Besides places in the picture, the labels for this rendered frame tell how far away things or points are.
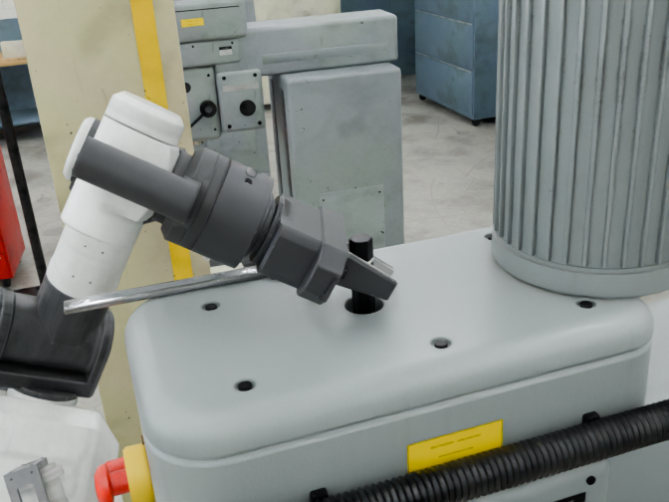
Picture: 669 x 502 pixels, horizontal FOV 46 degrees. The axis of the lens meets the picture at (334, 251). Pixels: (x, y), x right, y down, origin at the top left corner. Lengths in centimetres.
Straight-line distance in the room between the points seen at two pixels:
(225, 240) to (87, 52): 173
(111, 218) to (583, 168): 40
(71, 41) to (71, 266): 140
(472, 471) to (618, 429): 14
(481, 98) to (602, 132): 744
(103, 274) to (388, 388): 48
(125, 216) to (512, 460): 38
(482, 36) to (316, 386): 746
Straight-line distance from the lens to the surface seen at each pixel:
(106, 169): 63
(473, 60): 803
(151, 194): 63
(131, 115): 67
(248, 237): 66
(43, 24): 235
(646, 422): 76
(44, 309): 106
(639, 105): 70
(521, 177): 74
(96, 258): 100
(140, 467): 75
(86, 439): 108
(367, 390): 63
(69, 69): 237
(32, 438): 107
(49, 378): 110
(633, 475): 88
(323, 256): 66
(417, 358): 66
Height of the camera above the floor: 224
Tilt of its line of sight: 24 degrees down
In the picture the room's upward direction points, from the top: 4 degrees counter-clockwise
